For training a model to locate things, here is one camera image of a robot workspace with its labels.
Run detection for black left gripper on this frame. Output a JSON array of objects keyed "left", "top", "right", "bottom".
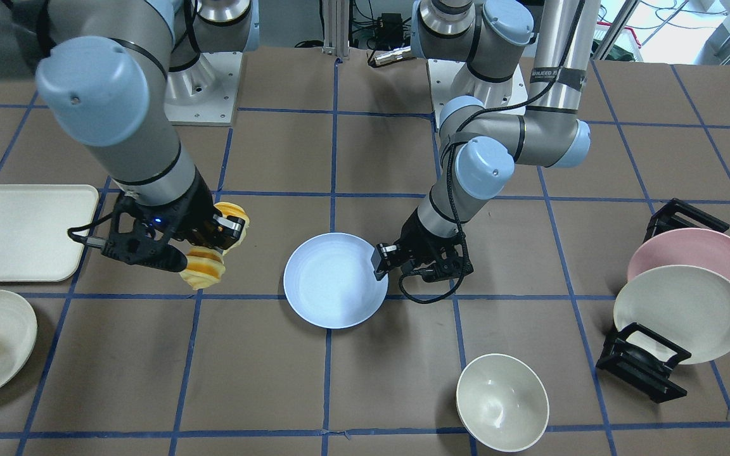
[{"left": 373, "top": 210, "right": 474, "bottom": 283}]

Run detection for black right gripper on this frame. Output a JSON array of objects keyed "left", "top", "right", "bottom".
[{"left": 101, "top": 171, "right": 247, "bottom": 272}]

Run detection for striped bread roll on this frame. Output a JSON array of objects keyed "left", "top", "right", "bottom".
[{"left": 179, "top": 202, "right": 251, "bottom": 289}]

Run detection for blue plate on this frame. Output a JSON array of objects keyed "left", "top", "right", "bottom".
[{"left": 282, "top": 232, "right": 389, "bottom": 329}]

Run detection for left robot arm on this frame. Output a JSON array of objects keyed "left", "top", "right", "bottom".
[{"left": 371, "top": 1, "right": 600, "bottom": 282}]

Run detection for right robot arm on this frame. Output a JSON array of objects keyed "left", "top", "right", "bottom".
[{"left": 0, "top": 1, "right": 260, "bottom": 272}]

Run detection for black plate rack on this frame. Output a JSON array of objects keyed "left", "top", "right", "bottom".
[{"left": 596, "top": 198, "right": 730, "bottom": 403}]

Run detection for pink plate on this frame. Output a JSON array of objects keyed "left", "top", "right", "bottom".
[{"left": 627, "top": 227, "right": 730, "bottom": 280}]

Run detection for white plate in rack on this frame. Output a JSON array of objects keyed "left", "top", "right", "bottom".
[{"left": 612, "top": 265, "right": 730, "bottom": 365}]

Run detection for white rectangular tray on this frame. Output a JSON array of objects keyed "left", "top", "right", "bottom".
[{"left": 0, "top": 184, "right": 99, "bottom": 282}]

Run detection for white bowl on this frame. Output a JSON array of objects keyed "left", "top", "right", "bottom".
[{"left": 455, "top": 354, "right": 550, "bottom": 452}]

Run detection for black power adapter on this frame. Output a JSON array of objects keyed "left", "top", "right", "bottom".
[{"left": 376, "top": 13, "right": 404, "bottom": 49}]

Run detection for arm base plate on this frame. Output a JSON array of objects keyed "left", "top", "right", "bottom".
[
  {"left": 164, "top": 52, "right": 245, "bottom": 127},
  {"left": 428, "top": 60, "right": 529, "bottom": 130}
]

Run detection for silver cable connector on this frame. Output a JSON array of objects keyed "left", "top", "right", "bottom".
[{"left": 368, "top": 46, "right": 416, "bottom": 68}]

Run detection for black cables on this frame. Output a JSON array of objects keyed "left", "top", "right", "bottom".
[{"left": 295, "top": 0, "right": 416, "bottom": 51}]

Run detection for aluminium frame post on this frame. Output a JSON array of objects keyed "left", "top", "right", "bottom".
[{"left": 321, "top": 0, "right": 352, "bottom": 61}]

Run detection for red wire basket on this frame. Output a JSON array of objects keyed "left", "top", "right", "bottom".
[{"left": 591, "top": 20, "right": 643, "bottom": 61}]

